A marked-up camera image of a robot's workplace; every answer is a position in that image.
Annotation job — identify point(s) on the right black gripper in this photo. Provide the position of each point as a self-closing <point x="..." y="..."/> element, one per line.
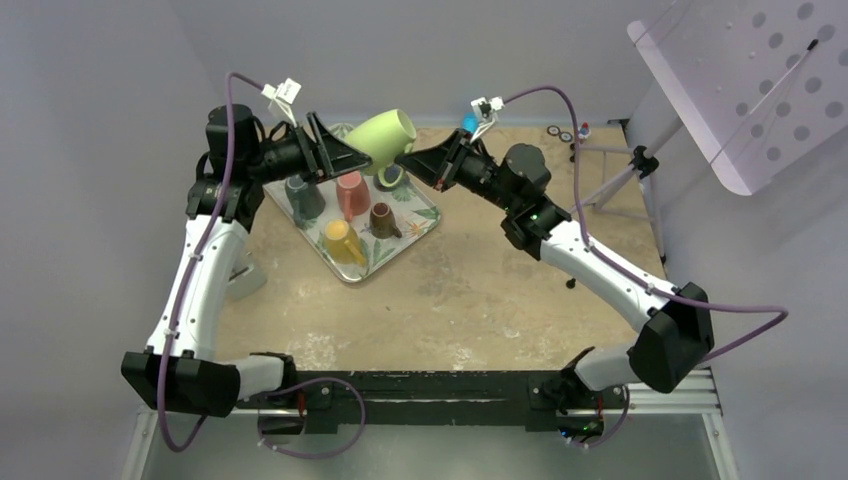
<point x="439" y="167"/>

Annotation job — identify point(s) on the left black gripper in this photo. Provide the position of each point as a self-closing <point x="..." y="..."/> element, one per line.
<point x="337" y="155"/>

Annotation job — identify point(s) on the light green mug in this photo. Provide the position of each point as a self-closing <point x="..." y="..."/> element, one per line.
<point x="383" y="137"/>

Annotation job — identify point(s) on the yellow mug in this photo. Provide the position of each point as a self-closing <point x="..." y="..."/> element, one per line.
<point x="343" y="244"/>

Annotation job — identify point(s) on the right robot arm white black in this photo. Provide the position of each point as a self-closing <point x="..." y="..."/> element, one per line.
<point x="673" y="327"/>

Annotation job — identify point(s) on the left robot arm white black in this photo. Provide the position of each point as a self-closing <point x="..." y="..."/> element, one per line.
<point x="177" y="370"/>

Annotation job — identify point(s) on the pink mug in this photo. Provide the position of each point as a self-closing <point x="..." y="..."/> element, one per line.
<point x="353" y="196"/>

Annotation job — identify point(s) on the blue grey textured mug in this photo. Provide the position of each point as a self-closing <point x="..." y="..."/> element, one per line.
<point x="389" y="178"/>

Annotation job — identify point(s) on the dark grey mug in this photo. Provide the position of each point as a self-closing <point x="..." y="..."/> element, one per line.
<point x="305" y="199"/>

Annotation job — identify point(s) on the brown small mug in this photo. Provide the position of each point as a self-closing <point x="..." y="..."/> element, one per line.
<point x="383" y="224"/>

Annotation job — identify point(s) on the blue cylinder tube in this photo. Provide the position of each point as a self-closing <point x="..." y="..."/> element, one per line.
<point x="469" y="123"/>

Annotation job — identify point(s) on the small red white figurine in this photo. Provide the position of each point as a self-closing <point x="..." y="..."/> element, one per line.
<point x="584" y="132"/>

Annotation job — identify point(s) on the white tripod stand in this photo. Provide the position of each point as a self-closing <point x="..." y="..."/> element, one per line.
<point x="641" y="167"/>

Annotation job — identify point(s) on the perforated translucent panel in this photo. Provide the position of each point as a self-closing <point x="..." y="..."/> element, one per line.
<point x="757" y="84"/>

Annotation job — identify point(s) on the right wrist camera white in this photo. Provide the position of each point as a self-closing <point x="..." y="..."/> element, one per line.
<point x="486" y="112"/>

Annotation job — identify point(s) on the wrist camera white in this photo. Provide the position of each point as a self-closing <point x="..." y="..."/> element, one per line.
<point x="486" y="112"/>
<point x="281" y="98"/>

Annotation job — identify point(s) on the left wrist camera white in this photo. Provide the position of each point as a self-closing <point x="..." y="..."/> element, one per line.
<point x="281" y="98"/>

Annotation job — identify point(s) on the black ring markers right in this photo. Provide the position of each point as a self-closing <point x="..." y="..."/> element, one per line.
<point x="563" y="135"/>

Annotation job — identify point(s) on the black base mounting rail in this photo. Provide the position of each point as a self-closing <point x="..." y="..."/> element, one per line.
<point x="535" y="400"/>

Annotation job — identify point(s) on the aluminium frame rail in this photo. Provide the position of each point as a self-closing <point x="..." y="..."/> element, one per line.
<point x="680" y="435"/>

